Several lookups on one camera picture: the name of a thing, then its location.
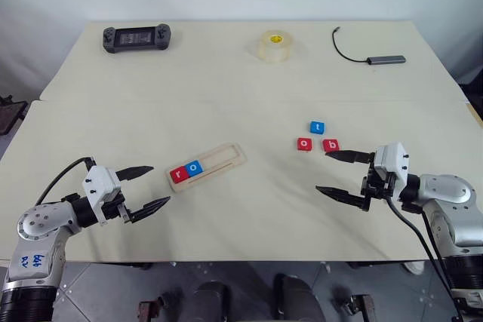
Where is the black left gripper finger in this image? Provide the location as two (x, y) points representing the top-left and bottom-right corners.
(128, 195), (172, 224)
(115, 165), (155, 182)

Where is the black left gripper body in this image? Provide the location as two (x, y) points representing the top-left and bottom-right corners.
(101, 193), (134, 225)

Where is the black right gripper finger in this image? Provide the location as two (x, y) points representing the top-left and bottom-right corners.
(315, 185), (369, 213)
(325, 149), (376, 165)

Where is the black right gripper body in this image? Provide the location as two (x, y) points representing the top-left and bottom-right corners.
(360, 162), (401, 213)

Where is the red letter tile b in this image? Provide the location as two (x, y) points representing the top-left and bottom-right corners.
(321, 138), (343, 153)

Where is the red letter tile r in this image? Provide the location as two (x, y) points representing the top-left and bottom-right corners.
(169, 167), (190, 185)

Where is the blue letter tile o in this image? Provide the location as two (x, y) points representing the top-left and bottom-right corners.
(184, 161), (205, 179)

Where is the wooden letter tray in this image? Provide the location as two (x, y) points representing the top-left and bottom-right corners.
(164, 143), (249, 193)

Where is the dark rounded shape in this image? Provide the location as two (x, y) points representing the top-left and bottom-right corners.
(193, 281), (232, 322)

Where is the clear tape roll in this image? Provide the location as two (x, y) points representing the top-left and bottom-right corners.
(258, 29), (294, 63)

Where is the black handheld game controller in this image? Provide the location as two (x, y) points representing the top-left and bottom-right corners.
(100, 24), (171, 54)

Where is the black stand base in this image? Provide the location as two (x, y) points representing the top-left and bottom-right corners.
(0, 94), (29, 135)

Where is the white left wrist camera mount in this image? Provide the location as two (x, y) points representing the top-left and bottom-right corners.
(82, 165), (122, 227)

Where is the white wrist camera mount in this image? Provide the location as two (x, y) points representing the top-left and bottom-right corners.
(372, 142), (411, 195)
(82, 165), (122, 227)

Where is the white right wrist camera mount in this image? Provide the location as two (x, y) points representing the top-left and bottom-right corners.
(372, 142), (411, 195)

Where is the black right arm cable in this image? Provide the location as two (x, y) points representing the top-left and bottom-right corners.
(384, 193), (465, 322)

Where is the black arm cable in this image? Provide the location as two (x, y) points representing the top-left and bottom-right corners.
(34, 155), (95, 207)
(384, 193), (465, 322)

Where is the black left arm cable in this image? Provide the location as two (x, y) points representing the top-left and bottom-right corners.
(34, 155), (95, 207)

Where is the rusty metal bracket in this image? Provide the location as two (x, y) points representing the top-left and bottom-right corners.
(349, 293), (375, 322)
(137, 299), (160, 322)

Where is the grey USB hub with cable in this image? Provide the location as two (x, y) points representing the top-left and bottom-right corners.
(331, 26), (408, 66)

